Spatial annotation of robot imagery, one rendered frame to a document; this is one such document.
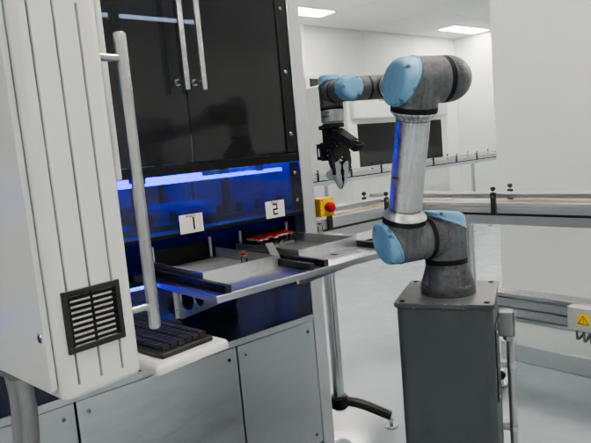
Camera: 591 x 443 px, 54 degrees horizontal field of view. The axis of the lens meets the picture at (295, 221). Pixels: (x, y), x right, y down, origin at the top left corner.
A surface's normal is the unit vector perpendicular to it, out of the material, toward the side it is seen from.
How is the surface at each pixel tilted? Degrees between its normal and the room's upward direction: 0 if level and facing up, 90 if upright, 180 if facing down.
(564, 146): 90
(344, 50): 90
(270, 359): 90
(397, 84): 83
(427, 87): 105
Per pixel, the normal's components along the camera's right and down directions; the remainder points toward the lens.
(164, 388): 0.65, 0.04
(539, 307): -0.76, 0.14
